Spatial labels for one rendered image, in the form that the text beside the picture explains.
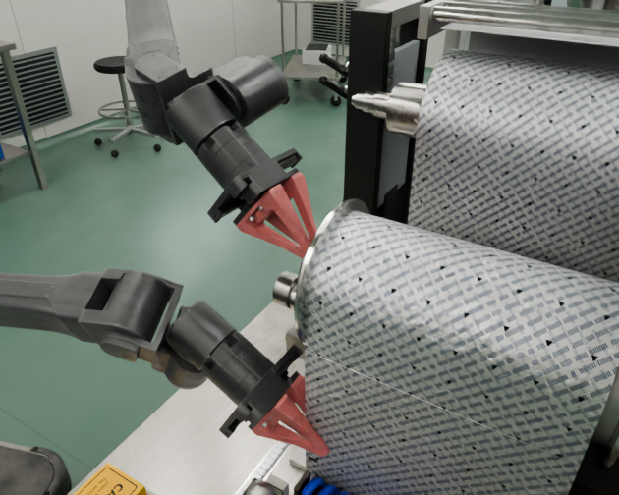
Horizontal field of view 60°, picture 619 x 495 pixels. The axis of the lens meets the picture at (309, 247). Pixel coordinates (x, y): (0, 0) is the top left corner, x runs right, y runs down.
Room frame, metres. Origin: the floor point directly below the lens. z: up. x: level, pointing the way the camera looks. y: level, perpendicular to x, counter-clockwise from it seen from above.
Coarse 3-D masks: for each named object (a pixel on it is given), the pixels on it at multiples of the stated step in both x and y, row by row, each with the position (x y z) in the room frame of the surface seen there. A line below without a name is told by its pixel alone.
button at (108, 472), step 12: (108, 468) 0.44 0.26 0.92; (96, 480) 0.43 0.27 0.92; (108, 480) 0.43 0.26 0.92; (120, 480) 0.43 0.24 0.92; (132, 480) 0.43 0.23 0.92; (84, 492) 0.41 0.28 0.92; (96, 492) 0.41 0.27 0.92; (108, 492) 0.41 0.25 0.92; (120, 492) 0.41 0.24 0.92; (132, 492) 0.41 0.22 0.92; (144, 492) 0.42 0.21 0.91
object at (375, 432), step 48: (336, 384) 0.35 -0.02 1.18; (384, 384) 0.33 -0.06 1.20; (336, 432) 0.35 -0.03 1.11; (384, 432) 0.32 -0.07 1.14; (432, 432) 0.30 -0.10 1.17; (480, 432) 0.28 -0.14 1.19; (336, 480) 0.35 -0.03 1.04; (384, 480) 0.32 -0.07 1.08; (432, 480) 0.30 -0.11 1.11; (480, 480) 0.28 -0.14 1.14; (528, 480) 0.26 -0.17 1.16
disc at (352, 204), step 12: (348, 204) 0.43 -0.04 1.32; (360, 204) 0.46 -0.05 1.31; (336, 216) 0.41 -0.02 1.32; (324, 228) 0.40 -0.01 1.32; (312, 240) 0.39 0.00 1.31; (312, 252) 0.38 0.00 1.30; (312, 264) 0.38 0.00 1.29; (300, 276) 0.37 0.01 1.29; (300, 288) 0.36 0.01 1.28; (300, 300) 0.36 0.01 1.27; (300, 312) 0.36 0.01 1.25; (300, 324) 0.36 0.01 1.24; (300, 336) 0.36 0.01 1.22
